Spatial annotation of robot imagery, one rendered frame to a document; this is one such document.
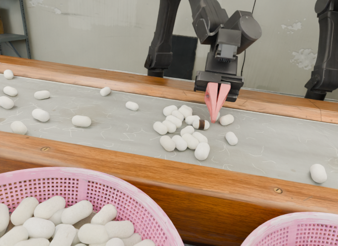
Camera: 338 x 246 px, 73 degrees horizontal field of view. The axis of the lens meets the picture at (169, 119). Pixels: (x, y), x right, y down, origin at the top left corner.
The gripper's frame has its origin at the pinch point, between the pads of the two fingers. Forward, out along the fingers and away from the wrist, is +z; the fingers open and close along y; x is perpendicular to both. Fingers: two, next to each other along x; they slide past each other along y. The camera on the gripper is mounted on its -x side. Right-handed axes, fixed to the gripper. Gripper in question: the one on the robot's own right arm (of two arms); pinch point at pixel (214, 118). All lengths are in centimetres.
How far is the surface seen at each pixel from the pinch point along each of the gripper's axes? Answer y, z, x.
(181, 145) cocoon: -5.5, 9.7, -7.6
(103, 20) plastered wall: -108, -152, 124
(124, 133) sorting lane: -16.1, 8.1, -4.5
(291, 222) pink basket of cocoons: 7.3, 19.0, -16.9
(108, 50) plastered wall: -102, -134, 146
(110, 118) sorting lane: -20.5, 4.5, -1.5
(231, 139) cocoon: 3.1, 5.7, -4.4
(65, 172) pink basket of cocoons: -18.1, 18.3, -16.6
